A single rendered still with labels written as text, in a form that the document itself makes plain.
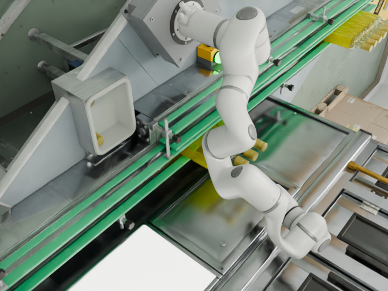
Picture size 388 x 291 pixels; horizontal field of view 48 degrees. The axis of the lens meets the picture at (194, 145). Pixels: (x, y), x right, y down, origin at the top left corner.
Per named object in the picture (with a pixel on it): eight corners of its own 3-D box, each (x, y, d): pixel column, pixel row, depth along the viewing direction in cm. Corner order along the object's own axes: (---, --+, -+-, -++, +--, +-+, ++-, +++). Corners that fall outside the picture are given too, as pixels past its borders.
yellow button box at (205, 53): (196, 61, 175) (211, 67, 171) (196, 44, 170) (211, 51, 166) (207, 54, 179) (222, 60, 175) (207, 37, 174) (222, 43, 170)
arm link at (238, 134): (206, 94, 120) (187, 136, 114) (239, 78, 110) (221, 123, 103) (240, 122, 126) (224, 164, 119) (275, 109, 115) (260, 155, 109)
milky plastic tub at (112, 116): (80, 147, 144) (98, 159, 140) (66, 90, 129) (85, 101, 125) (119, 121, 154) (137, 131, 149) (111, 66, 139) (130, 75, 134)
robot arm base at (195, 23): (161, 22, 133) (198, 37, 124) (183, -13, 133) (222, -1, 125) (186, 47, 146) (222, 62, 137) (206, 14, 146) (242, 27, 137)
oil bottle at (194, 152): (170, 148, 163) (215, 175, 153) (170, 137, 160) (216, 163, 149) (180, 141, 166) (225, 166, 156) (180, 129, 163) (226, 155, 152)
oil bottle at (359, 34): (320, 34, 229) (372, 51, 215) (321, 23, 225) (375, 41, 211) (325, 30, 232) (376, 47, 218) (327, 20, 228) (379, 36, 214)
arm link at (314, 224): (305, 247, 118) (328, 222, 118) (278, 222, 125) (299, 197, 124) (319, 257, 130) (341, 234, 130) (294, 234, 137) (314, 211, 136)
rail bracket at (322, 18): (304, 18, 206) (330, 26, 200) (307, 3, 201) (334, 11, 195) (309, 15, 209) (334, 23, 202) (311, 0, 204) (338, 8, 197)
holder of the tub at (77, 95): (83, 157, 148) (98, 168, 144) (66, 90, 129) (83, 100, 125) (120, 132, 157) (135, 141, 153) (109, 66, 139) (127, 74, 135)
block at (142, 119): (135, 138, 155) (150, 146, 151) (133, 117, 149) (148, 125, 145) (143, 133, 157) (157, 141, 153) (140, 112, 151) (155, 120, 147)
